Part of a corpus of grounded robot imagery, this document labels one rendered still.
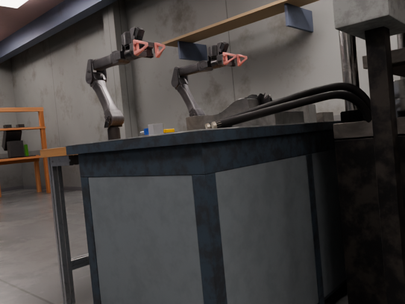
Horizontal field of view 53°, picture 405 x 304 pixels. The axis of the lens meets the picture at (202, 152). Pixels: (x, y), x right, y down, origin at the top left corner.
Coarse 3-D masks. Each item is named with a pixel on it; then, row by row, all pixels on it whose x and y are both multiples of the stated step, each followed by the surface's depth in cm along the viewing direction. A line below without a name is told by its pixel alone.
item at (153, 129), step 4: (152, 124) 163; (156, 124) 164; (160, 124) 165; (144, 128) 169; (148, 128) 165; (152, 128) 163; (156, 128) 164; (160, 128) 165; (140, 132) 174; (144, 132) 169; (148, 132) 166; (152, 132) 163; (156, 132) 164; (160, 132) 165
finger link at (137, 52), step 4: (136, 40) 176; (136, 44) 176; (136, 48) 177; (144, 48) 174; (136, 52) 176; (140, 52) 176; (144, 52) 181; (136, 56) 179; (140, 56) 180; (144, 56) 181
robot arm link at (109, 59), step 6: (90, 60) 206; (96, 60) 205; (102, 60) 201; (108, 60) 197; (114, 60) 193; (120, 60) 191; (126, 60) 193; (90, 66) 206; (96, 66) 205; (102, 66) 202; (108, 66) 201; (90, 72) 206; (102, 72) 213; (90, 78) 207
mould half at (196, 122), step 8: (232, 104) 180; (240, 104) 177; (248, 104) 175; (256, 104) 179; (224, 112) 183; (232, 112) 180; (280, 112) 170; (288, 112) 175; (296, 112) 181; (192, 120) 196; (200, 120) 193; (208, 120) 190; (256, 120) 173; (264, 120) 170; (272, 120) 167; (280, 120) 170; (288, 120) 175; (296, 120) 180; (192, 128) 197; (200, 128) 193
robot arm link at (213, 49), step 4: (208, 48) 234; (212, 48) 230; (216, 48) 229; (208, 52) 234; (212, 52) 230; (216, 52) 229; (208, 56) 233; (208, 60) 233; (204, 64) 234; (208, 64) 232
